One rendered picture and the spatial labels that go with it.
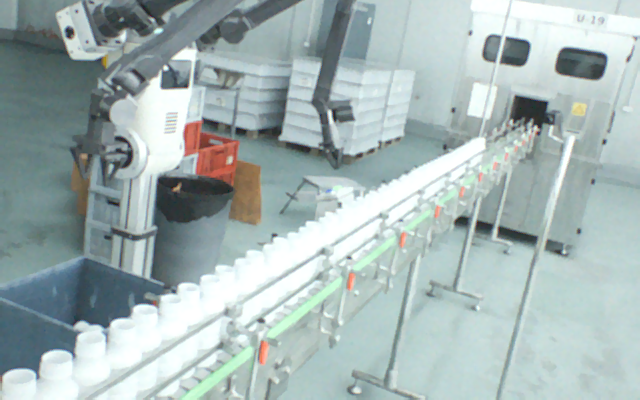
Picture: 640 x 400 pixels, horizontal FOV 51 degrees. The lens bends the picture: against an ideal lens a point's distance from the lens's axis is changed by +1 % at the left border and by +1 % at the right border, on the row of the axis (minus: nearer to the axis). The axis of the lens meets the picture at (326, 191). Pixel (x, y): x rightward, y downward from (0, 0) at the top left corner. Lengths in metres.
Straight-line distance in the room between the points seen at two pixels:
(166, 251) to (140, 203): 1.75
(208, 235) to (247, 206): 1.58
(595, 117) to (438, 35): 6.21
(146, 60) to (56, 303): 0.69
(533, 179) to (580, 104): 0.76
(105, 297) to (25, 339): 0.31
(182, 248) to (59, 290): 1.97
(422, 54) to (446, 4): 0.92
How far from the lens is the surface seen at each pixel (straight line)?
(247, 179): 5.20
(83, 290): 1.89
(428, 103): 12.02
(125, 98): 1.44
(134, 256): 2.11
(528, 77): 6.18
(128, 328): 1.06
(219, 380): 1.27
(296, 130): 8.50
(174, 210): 3.69
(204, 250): 3.77
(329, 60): 2.09
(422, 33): 12.07
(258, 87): 8.83
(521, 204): 6.29
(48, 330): 1.55
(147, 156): 1.96
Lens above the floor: 1.64
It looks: 14 degrees down
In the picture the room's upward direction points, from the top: 10 degrees clockwise
